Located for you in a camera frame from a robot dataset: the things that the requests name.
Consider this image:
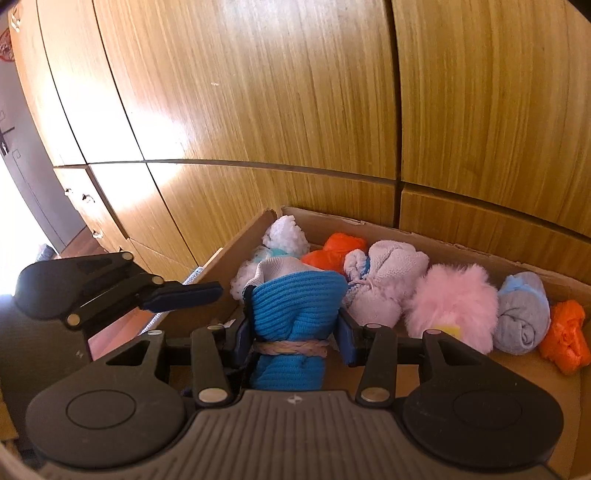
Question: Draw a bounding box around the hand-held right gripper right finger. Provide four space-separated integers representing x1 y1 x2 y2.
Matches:
336 308 497 408

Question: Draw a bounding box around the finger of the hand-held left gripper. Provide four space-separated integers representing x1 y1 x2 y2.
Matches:
66 251 225 329

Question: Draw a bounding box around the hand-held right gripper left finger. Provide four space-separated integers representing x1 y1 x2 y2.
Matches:
95 318 256 408

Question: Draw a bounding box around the blue knit sock roll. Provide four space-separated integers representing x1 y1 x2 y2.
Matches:
245 258 349 391

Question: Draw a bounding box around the cardboard box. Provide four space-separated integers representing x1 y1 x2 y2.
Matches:
157 205 591 480

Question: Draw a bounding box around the blue towel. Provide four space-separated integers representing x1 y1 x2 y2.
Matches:
39 244 206 333

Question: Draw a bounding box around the white teal sock roll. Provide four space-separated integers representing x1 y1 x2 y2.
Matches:
229 247 296 303

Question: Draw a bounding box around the lilac knit sock roll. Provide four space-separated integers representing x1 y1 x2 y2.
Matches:
342 240 430 328

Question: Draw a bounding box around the orange sock roll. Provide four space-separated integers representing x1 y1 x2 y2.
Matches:
301 233 369 271
538 300 591 376

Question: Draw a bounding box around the dark grey door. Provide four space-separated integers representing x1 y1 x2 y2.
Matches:
0 60 70 252

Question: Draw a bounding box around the pink fluffy sock roll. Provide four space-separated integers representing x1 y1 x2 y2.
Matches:
405 264 499 355

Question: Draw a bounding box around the white fluffy sock roll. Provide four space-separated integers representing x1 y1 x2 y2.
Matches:
262 215 311 257

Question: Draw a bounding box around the grey blue band sock roll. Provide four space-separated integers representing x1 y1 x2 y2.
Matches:
493 271 551 355

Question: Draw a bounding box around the wooden wardrobe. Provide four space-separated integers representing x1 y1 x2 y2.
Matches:
9 0 591 296

